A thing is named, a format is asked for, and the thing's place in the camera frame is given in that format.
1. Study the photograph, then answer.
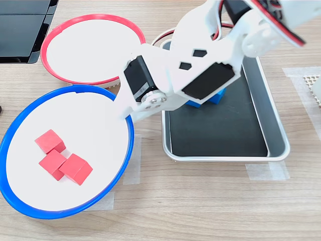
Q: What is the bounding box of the small blue cube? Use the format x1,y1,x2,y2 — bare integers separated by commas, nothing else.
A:
185,99,202,109
208,87,227,105

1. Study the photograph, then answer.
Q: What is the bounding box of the blue-rimmed white plate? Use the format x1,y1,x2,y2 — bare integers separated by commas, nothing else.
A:
0,84,135,220

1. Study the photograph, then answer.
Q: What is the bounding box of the small red cube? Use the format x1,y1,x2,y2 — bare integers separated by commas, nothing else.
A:
38,149,68,181
34,129,66,154
58,153,94,186

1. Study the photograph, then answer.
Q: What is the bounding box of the red-rimmed white plate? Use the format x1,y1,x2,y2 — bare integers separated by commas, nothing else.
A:
40,14,147,90

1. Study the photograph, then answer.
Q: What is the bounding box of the translucent tape strip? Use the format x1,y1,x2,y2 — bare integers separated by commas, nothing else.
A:
245,163,276,181
82,192,115,211
122,137,142,186
268,160,291,181

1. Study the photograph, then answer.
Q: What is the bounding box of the black tray mat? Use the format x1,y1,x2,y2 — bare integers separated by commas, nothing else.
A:
168,72,268,158

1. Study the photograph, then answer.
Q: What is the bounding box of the steel tray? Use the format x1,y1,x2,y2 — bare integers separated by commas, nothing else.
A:
159,40,291,163

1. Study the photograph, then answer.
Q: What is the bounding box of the black glossy device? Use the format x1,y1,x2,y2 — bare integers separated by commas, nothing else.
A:
0,0,60,64

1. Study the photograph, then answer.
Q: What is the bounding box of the red black servo cable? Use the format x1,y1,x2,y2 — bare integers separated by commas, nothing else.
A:
250,0,307,48
210,0,235,42
151,28,176,48

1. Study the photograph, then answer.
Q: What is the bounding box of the pale perforated base plate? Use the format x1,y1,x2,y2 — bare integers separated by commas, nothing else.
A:
302,74,321,109

